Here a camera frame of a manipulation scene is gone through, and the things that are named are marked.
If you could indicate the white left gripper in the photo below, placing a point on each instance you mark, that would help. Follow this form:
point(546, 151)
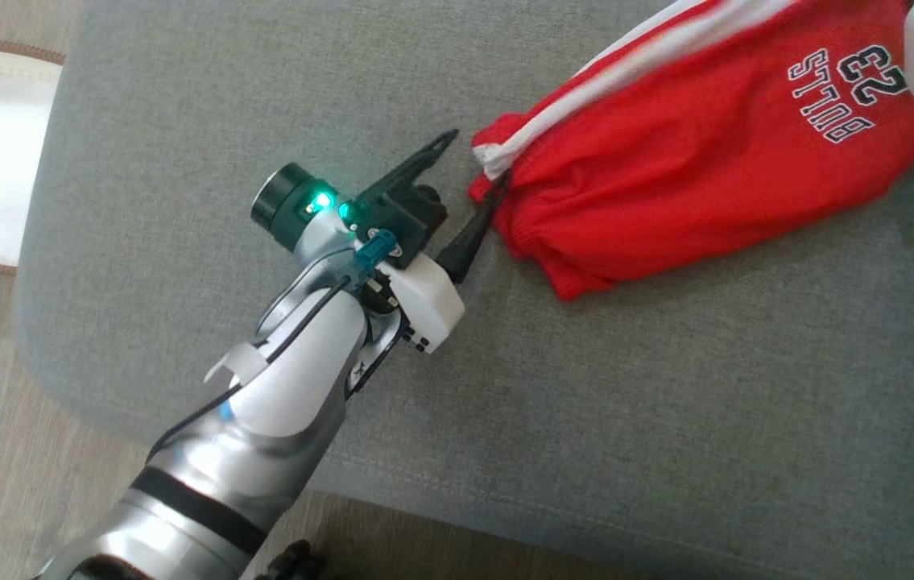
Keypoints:
point(428, 306)

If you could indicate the red shorts white stripe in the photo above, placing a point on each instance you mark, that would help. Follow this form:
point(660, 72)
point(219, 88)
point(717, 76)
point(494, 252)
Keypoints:
point(706, 161)

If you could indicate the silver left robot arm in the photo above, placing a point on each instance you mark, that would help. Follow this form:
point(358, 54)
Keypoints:
point(287, 403)

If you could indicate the grey sofa seat cushion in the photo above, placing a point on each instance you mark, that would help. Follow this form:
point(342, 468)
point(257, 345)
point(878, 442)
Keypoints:
point(585, 403)

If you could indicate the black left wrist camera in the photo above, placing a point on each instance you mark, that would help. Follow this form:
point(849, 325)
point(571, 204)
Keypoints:
point(408, 217)

